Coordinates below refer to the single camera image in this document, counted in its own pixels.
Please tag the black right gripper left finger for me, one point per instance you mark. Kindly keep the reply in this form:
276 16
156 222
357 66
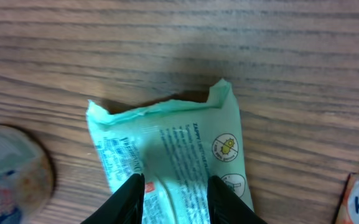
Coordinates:
125 206

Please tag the green lid jar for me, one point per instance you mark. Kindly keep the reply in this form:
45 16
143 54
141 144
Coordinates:
26 176

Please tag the teal wet wipes packet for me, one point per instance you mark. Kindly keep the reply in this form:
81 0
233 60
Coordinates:
177 145

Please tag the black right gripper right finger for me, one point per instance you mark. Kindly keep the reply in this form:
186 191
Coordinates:
225 207

